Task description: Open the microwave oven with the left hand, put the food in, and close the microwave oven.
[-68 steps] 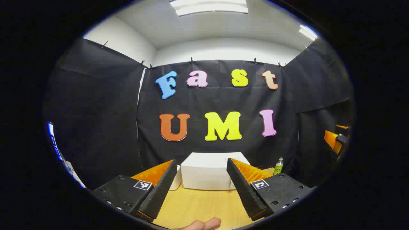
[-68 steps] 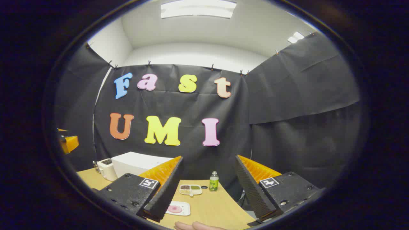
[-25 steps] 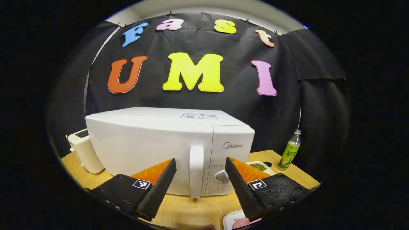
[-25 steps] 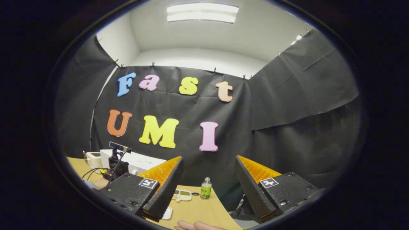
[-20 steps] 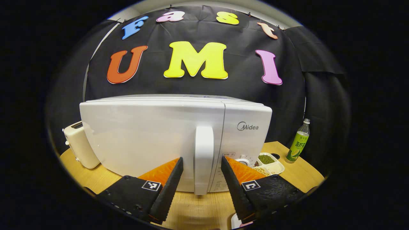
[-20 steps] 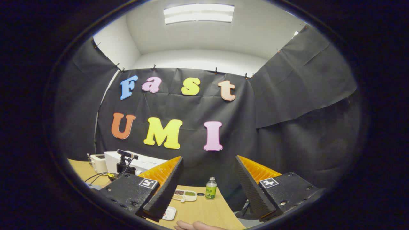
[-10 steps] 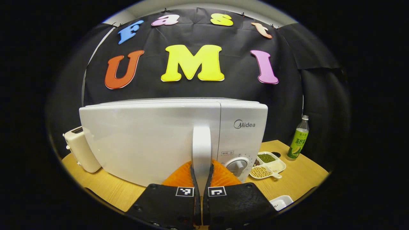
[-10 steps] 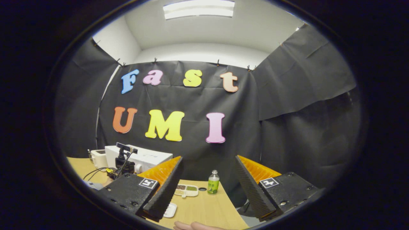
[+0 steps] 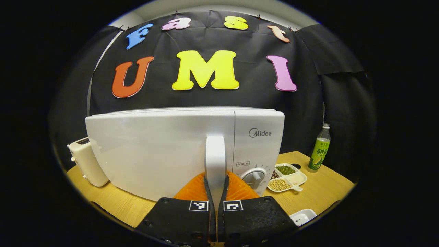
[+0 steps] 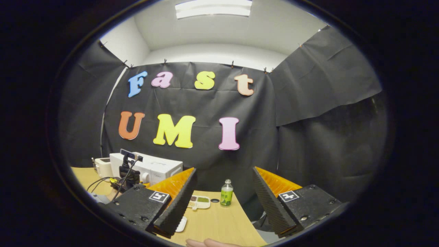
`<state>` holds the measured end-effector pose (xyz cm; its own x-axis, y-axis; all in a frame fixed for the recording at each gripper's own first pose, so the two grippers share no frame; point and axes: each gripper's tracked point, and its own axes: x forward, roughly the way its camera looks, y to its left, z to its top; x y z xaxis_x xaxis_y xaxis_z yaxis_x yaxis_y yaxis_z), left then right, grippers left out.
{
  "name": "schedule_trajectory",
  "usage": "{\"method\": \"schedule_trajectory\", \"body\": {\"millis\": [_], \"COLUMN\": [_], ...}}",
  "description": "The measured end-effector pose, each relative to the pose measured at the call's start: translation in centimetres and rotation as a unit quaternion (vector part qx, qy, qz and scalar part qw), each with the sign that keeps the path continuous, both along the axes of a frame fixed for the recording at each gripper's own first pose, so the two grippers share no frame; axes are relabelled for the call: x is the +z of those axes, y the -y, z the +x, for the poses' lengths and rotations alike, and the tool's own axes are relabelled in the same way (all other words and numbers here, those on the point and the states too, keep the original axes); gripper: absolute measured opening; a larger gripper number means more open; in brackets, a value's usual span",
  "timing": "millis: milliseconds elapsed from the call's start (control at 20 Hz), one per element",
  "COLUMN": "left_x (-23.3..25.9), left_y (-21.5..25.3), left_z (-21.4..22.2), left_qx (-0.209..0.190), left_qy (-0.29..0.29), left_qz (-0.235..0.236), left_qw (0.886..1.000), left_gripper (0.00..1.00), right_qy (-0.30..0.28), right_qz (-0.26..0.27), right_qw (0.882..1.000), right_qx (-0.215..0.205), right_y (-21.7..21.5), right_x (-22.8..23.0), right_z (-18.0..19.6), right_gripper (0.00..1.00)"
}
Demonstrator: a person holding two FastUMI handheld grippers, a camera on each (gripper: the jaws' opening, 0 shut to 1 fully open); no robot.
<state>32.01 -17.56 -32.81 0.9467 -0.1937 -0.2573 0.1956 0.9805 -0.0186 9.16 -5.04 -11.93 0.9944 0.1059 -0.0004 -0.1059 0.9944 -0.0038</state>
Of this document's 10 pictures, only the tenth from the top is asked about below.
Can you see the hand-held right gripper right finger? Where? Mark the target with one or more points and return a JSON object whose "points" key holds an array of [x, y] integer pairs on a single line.
{"points": [[271, 206]]}

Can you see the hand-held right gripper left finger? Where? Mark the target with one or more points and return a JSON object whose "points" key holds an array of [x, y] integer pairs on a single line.
{"points": [[178, 209]]}

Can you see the white square plate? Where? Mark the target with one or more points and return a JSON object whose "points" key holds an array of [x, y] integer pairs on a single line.
{"points": [[181, 223]]}

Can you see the white divided dish of beans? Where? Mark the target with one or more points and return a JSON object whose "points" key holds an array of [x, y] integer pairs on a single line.
{"points": [[202, 201]]}

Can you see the white microwave oven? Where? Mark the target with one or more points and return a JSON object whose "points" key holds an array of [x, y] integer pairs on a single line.
{"points": [[161, 168]]}

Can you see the white toaster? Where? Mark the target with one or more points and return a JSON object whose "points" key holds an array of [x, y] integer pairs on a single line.
{"points": [[103, 168]]}

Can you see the green drink bottle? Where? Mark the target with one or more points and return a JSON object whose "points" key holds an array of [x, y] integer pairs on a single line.
{"points": [[226, 197]]}

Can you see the black backdrop cloth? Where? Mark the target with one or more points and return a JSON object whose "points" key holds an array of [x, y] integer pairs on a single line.
{"points": [[205, 103]]}

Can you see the row of black binder clips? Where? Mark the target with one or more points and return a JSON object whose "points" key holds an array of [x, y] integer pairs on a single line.
{"points": [[165, 62]]}

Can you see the large ceiling light panel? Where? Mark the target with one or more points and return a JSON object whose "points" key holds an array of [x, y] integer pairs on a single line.
{"points": [[213, 8]]}

